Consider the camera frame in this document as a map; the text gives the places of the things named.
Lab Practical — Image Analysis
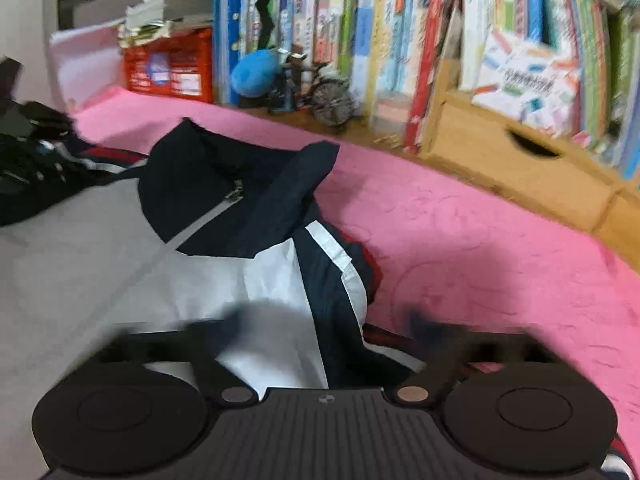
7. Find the blue plush ball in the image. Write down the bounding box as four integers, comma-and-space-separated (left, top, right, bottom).
230, 49, 279, 97

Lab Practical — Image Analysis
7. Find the row of colourful shelf books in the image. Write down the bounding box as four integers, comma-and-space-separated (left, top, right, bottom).
277, 0, 462, 155

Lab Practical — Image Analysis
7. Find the row of tall blue books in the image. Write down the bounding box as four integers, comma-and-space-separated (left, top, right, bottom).
212, 0, 282, 107

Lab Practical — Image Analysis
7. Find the pink rabbit print blanket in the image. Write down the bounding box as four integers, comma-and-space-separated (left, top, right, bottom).
65, 85, 640, 467

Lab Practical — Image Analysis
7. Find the red plastic crate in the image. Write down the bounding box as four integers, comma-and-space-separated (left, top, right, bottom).
122, 29, 215, 104

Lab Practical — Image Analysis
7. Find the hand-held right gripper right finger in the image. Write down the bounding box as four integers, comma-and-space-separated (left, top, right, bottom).
392, 311, 557, 409

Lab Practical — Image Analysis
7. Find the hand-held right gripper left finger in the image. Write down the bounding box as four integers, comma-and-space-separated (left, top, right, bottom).
100, 309, 259, 407

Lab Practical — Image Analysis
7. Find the row of pastel spine books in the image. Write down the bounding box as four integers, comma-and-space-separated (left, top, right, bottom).
460, 0, 640, 182

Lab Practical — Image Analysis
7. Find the navy and white zip jacket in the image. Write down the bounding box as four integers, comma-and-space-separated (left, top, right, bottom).
0, 117, 422, 392

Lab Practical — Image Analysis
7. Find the miniature black bicycle model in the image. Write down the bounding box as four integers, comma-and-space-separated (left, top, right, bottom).
267, 50, 359, 129

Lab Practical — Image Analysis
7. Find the white box with colourful print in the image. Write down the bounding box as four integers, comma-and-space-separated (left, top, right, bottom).
472, 30, 584, 137

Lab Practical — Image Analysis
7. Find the stack of papers and booklets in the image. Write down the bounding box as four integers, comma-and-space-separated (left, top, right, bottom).
119, 0, 217, 49

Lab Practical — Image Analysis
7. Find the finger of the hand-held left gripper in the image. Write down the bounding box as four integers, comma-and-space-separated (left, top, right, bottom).
17, 101, 85, 137
0, 136, 77, 188

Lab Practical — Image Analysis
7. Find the wooden desktop drawer organizer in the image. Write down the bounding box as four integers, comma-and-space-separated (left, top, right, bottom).
419, 60, 640, 262

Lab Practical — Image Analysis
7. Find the pink translucent container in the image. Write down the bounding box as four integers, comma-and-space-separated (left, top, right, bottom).
370, 92, 414, 134

